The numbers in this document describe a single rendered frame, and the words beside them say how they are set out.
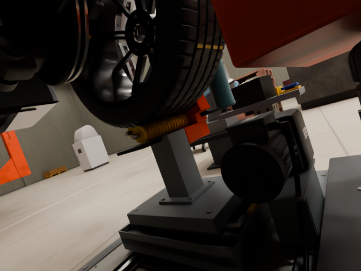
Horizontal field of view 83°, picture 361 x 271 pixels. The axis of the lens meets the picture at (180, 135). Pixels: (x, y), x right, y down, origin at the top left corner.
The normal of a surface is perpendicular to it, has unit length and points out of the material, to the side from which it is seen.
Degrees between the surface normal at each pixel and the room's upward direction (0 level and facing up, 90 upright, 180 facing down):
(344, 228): 0
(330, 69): 90
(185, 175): 90
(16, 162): 90
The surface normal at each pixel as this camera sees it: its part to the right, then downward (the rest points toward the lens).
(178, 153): 0.73, -0.22
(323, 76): -0.63, 0.27
